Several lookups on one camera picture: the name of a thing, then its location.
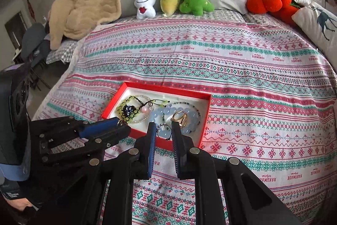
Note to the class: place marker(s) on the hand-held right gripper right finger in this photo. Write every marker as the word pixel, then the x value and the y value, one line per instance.
pixel 175 153

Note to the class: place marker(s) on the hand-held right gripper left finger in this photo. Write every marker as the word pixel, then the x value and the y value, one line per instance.
pixel 150 151

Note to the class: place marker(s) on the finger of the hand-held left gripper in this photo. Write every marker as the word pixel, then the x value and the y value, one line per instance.
pixel 100 127
pixel 113 134

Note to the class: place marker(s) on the red cardboard box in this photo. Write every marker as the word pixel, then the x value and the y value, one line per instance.
pixel 163 144

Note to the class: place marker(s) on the gold rings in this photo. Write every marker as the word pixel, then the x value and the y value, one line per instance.
pixel 180 117

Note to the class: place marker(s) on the person's left hand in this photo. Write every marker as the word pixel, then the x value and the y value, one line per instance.
pixel 17 210

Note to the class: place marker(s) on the chair with dark clothes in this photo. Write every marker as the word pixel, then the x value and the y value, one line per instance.
pixel 34 43

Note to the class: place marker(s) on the patterned red green blanket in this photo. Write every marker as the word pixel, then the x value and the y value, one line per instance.
pixel 263 82

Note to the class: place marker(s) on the beige fleece blanket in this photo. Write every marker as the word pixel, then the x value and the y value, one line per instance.
pixel 87 3

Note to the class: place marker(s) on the white bunny plush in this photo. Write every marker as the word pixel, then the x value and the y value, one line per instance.
pixel 144 5

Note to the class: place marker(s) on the small orange pumpkin plush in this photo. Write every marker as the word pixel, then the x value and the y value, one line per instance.
pixel 284 14

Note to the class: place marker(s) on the white deer print pillow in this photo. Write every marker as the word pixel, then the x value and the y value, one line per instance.
pixel 316 27

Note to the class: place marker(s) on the red wall hanging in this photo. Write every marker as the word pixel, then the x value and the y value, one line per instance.
pixel 30 7

